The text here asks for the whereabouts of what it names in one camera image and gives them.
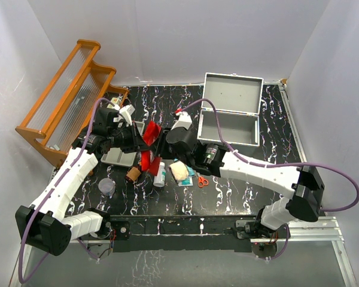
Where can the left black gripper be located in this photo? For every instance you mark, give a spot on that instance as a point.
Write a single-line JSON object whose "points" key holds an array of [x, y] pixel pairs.
{"points": [[137, 142]]}

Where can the red first aid pouch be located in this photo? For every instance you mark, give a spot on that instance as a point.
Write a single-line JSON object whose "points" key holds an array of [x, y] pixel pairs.
{"points": [[150, 162]]}

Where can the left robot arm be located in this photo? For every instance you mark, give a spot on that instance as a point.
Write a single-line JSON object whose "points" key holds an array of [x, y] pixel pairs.
{"points": [[44, 224]]}

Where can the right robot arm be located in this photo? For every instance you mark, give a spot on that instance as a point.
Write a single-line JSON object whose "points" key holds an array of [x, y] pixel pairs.
{"points": [[301, 188]]}

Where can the brown medicine bottle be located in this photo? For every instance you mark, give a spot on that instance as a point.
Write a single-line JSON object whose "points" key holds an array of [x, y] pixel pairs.
{"points": [[133, 174]]}

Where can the green white medicine box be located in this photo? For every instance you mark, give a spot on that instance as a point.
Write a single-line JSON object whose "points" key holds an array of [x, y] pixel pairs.
{"points": [[115, 101]]}

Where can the white medicine bottle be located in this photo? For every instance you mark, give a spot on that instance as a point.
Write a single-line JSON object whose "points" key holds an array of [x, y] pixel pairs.
{"points": [[159, 179]]}

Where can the grey plastic tray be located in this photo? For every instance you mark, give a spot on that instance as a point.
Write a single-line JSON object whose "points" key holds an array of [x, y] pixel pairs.
{"points": [[116, 157]]}

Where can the teal white swab packet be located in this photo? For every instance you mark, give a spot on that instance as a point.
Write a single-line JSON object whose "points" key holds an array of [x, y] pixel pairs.
{"points": [[188, 182]]}

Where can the orange scissors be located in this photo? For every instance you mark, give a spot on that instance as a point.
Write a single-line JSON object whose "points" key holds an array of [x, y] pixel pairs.
{"points": [[202, 182]]}

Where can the clear round container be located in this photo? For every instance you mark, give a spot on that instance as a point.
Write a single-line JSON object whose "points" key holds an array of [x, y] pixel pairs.
{"points": [[106, 187]]}

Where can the wooden shelf rack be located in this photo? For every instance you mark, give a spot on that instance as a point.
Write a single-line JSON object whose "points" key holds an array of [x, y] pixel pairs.
{"points": [[64, 108]]}

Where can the grey metal case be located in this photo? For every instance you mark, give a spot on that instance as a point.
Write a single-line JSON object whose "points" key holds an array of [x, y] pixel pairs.
{"points": [[237, 101]]}

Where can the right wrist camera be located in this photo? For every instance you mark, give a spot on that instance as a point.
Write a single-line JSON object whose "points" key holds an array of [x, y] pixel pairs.
{"points": [[183, 119]]}

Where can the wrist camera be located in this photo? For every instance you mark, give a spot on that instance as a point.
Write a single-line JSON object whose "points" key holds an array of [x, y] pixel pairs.
{"points": [[183, 119], [125, 113]]}

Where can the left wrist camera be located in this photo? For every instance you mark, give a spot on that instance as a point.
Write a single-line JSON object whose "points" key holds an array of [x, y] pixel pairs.
{"points": [[125, 113]]}

